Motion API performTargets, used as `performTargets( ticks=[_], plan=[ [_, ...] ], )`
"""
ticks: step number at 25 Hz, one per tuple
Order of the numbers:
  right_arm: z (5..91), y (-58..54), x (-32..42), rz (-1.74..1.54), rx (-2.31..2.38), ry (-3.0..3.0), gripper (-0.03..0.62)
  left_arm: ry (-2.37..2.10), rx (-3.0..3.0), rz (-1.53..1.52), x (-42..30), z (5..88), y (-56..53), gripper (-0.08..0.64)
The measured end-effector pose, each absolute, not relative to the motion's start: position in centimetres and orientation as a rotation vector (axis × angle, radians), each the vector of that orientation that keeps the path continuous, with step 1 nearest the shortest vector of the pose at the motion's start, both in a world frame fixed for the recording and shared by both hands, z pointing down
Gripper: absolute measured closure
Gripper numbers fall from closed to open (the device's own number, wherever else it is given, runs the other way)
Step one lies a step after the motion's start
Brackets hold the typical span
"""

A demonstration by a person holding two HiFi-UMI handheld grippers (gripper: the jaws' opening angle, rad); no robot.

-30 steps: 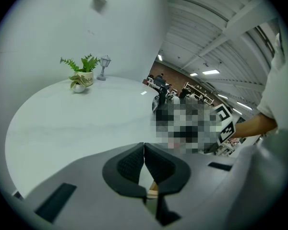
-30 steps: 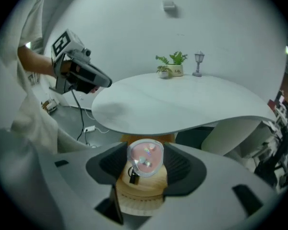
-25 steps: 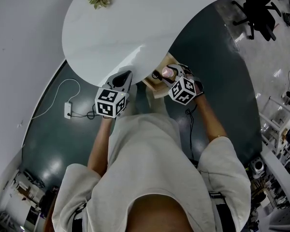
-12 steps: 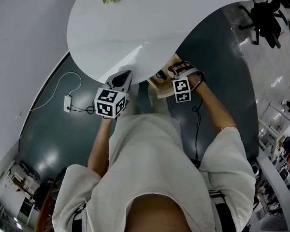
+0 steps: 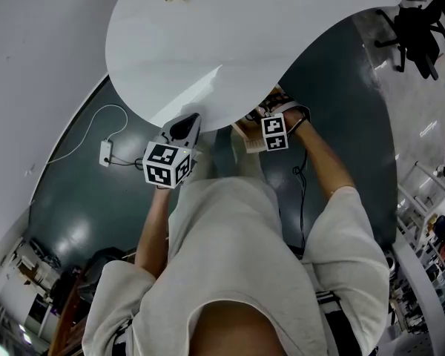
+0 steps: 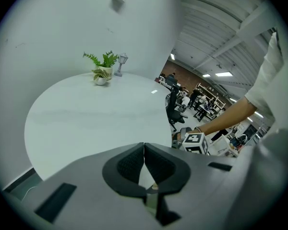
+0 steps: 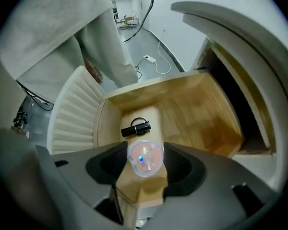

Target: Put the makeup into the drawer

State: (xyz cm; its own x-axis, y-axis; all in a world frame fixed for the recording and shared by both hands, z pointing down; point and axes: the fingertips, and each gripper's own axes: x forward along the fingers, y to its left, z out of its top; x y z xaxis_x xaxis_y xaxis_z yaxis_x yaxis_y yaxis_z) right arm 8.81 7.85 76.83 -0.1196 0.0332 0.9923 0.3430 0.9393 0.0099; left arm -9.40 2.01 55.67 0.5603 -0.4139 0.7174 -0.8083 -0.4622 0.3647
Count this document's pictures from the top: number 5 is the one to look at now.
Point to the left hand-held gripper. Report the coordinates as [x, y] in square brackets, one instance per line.
[163, 165]

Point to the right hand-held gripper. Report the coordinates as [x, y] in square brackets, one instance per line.
[274, 132]

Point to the wooden tray box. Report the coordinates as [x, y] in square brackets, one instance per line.
[250, 139]

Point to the white curved table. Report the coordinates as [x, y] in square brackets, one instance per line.
[207, 39]

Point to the person's left forearm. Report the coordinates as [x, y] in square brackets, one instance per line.
[152, 228]

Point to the person's right forearm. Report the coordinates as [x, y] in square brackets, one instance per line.
[326, 161]

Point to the person's right hand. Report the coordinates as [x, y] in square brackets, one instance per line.
[293, 121]

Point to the person's light trousers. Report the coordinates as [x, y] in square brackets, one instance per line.
[207, 158]

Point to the white power strip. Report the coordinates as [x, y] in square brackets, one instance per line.
[105, 154]

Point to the person's white t-shirt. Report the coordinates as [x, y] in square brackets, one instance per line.
[226, 247]

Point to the white shelf rack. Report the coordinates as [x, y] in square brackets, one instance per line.
[422, 202]

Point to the black office chair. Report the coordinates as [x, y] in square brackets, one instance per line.
[417, 39]

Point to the person's bare chest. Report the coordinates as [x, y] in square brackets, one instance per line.
[237, 332]

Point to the white curved desk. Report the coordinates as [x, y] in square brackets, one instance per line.
[422, 291]

